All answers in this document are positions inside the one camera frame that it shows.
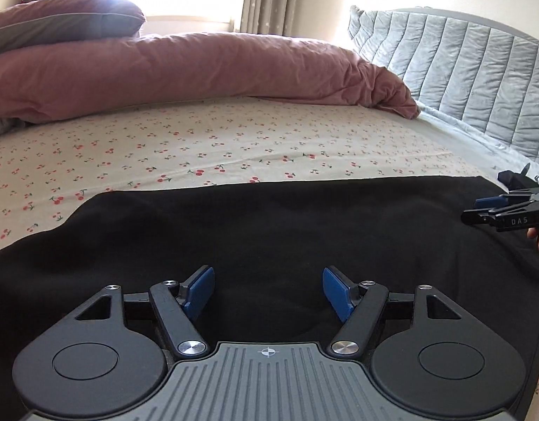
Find black pants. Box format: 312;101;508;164
0;177;539;420

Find light blue quilted headboard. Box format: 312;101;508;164
348;7;539;163

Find cherry print bed sheet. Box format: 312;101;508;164
0;99;539;420

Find pink duvet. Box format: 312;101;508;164
0;33;419;123

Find pink grey pillow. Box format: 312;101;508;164
0;0;146;54

